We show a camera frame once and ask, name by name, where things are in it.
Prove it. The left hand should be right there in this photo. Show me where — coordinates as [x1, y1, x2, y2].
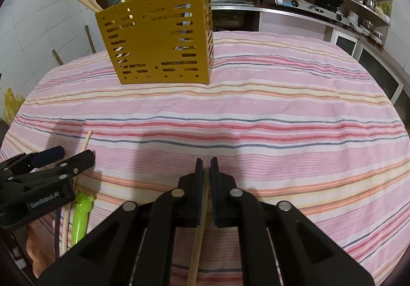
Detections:
[25, 216, 56, 278]

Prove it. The green frog handle spoon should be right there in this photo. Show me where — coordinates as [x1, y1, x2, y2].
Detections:
[71, 191, 94, 246]

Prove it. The corner shelf rack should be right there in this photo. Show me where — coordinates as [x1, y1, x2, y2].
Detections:
[329, 0, 394, 46]

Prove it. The wooden stick leaning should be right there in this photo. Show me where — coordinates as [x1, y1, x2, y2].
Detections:
[85, 25, 97, 54]
[52, 49, 64, 66]

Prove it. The yellow perforated utensil holder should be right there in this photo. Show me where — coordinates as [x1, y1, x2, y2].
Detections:
[95, 0, 214, 85]

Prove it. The wooden stick leaning left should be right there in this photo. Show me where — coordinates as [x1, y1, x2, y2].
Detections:
[52, 49, 64, 66]

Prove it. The wooden chopstick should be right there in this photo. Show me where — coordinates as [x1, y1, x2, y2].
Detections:
[187, 167, 210, 286]
[60, 130, 94, 256]

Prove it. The yellow plastic bag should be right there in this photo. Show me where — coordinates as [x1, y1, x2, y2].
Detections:
[3, 88, 25, 126]

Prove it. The wooden stick leaning right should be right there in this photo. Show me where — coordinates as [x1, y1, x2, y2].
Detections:
[85, 25, 97, 54]

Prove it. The pink striped table cloth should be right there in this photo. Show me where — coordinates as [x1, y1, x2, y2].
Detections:
[1, 32, 409, 285]

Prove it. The gas stove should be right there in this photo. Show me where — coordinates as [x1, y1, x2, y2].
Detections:
[260, 0, 351, 27]

